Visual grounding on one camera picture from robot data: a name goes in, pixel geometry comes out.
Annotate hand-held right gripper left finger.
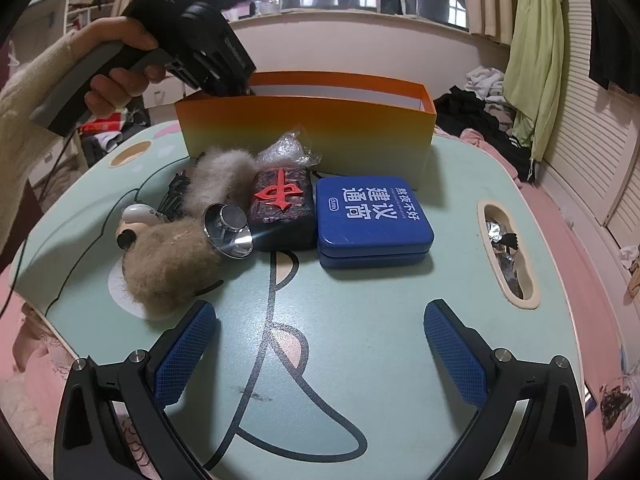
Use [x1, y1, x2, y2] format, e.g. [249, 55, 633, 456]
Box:
[54, 300, 219, 480]

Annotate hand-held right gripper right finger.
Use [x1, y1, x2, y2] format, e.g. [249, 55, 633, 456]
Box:
[423, 299, 588, 480]

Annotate silver metal funnel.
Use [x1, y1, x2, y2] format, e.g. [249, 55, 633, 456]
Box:
[202, 202, 256, 259]

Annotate orange cardboard box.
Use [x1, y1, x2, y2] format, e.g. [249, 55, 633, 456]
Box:
[175, 71, 437, 181]

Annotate cream toy figure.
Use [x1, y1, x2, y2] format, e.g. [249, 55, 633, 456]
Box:
[115, 203, 168, 251]

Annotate person's left forearm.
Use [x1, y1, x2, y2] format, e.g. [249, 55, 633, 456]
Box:
[0, 27, 86, 261]

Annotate mint green cartoon desktop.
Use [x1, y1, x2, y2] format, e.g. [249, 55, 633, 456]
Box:
[9, 122, 593, 480]

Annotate person's left hand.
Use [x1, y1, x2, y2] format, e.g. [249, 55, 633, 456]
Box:
[65, 16, 168, 116]

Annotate brown fluffy ball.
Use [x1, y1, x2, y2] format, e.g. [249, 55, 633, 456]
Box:
[112, 215, 223, 321]

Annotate silver foil wrappers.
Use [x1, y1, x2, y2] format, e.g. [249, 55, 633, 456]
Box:
[482, 217, 526, 296]

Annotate red snack packet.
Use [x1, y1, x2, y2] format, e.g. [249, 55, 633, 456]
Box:
[80, 112, 126, 136]

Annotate grey fluffy fur tail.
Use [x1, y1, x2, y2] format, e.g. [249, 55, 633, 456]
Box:
[182, 147, 258, 218]

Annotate clear plastic bag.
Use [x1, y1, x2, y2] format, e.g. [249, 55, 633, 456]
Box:
[256, 131, 323, 168]

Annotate blue metal tin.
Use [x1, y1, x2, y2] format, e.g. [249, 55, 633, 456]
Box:
[315, 175, 435, 270]

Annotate black hair clips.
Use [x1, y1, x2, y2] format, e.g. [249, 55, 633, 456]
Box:
[157, 170, 193, 216]

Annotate dark block with red character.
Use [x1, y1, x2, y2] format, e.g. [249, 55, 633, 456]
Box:
[248, 167, 317, 252]

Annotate black clothes pile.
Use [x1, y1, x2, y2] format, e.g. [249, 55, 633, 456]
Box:
[434, 85, 533, 181]

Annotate white slatted wardrobe door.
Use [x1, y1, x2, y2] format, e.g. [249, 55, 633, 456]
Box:
[542, 0, 640, 251]

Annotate white clothes pile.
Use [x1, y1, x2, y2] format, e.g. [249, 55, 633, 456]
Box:
[465, 66, 508, 106]

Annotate beige curtain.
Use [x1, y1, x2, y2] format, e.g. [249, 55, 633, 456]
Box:
[460, 0, 521, 46]

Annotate light green hanging garment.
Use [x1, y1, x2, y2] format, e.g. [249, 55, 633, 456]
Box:
[502, 0, 568, 161]

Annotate black hanging garment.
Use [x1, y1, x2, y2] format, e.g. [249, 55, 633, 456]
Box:
[587, 0, 640, 93]

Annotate black cable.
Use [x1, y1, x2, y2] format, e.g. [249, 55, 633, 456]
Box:
[0, 130, 76, 321]

